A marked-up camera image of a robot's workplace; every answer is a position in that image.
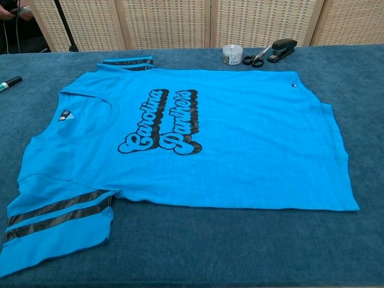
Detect blue Carolina Panthers T-shirt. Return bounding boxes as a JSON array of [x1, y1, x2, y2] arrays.
[[0, 55, 360, 278]]

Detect clear round plastic jar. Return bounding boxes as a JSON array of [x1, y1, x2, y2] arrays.
[[221, 44, 242, 65]]

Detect wicker folding screen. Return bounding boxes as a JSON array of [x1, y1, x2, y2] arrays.
[[28, 0, 384, 52]]

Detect black stapler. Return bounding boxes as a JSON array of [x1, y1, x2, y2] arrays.
[[266, 38, 298, 64]]

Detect black tripod stand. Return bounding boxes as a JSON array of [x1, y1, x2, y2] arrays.
[[53, 0, 79, 52]]

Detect green marker pen black cap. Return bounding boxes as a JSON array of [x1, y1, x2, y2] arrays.
[[0, 76, 23, 93]]

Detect black-handled scissors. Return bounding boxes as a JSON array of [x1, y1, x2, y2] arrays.
[[242, 44, 273, 68]]

